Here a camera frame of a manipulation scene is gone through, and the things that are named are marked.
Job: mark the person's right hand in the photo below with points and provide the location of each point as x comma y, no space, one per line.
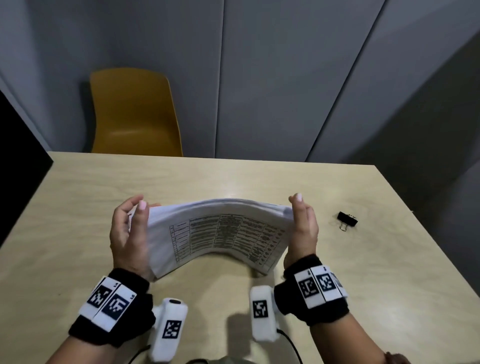
303,232

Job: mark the grey green shirt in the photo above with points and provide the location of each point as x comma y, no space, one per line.
217,360

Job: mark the yellow plastic chair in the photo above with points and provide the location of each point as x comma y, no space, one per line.
135,112

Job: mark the black monitor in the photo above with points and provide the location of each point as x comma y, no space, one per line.
20,168

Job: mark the person's left forearm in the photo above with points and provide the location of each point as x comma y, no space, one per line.
78,352

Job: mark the pile of printed papers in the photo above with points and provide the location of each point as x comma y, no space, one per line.
210,228

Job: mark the black right wristband with markers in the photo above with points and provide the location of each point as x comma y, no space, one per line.
315,292

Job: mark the person's left hand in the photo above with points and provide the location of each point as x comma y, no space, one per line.
127,243

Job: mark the brown scrunchie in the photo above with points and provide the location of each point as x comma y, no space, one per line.
397,358

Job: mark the black binder clip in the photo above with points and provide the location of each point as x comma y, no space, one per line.
347,218

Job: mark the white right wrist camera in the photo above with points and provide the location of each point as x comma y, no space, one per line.
262,311

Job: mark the black wristband with markers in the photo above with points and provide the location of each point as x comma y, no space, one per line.
315,292
112,303

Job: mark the black left wristband with markers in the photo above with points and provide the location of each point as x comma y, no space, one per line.
112,303

